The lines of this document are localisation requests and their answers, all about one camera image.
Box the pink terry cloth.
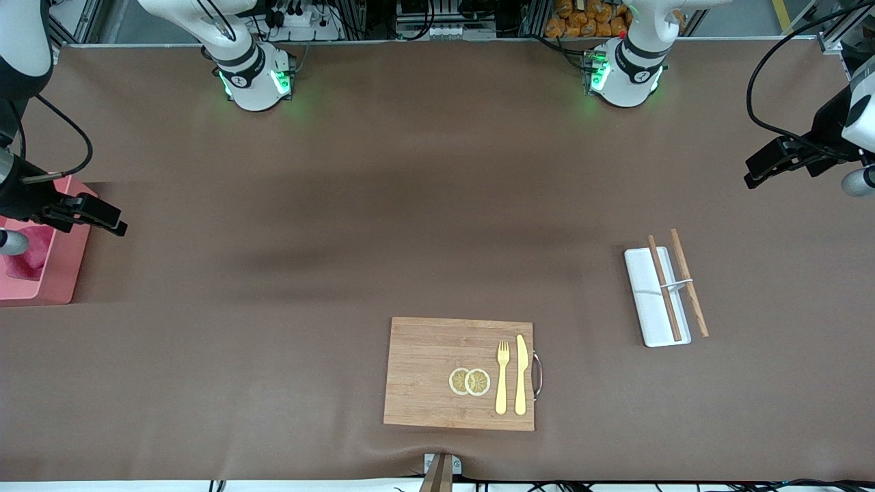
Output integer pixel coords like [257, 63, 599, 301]
[5, 225, 55, 282]

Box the pink plastic bin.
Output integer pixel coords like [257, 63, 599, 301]
[0, 174, 98, 306]

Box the white rectangular tray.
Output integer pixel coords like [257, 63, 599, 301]
[623, 246, 692, 348]

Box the orange snack packets pile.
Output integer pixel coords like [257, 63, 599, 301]
[545, 0, 633, 39]

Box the brown table cover sheet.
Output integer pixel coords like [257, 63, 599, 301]
[0, 38, 875, 482]

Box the white power strip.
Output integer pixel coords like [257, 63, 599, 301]
[263, 5, 342, 42]

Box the yellow plastic knife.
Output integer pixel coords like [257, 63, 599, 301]
[514, 333, 529, 416]

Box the yellow plastic fork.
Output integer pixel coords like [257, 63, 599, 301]
[495, 340, 511, 415]

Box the black electronics rack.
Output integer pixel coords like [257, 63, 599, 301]
[395, 0, 503, 40]

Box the bamboo cutting board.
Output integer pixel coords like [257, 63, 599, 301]
[383, 316, 544, 433]

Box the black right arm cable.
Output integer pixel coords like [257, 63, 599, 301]
[19, 92, 94, 185]

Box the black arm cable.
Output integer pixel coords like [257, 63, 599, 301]
[19, 92, 94, 185]
[745, 0, 875, 162]

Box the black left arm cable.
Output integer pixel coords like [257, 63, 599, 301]
[745, 0, 875, 162]

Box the aluminium frame post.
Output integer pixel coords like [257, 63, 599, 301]
[48, 0, 93, 64]
[793, 0, 875, 55]

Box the metal table clamp bracket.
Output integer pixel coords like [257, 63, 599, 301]
[418, 453, 463, 492]

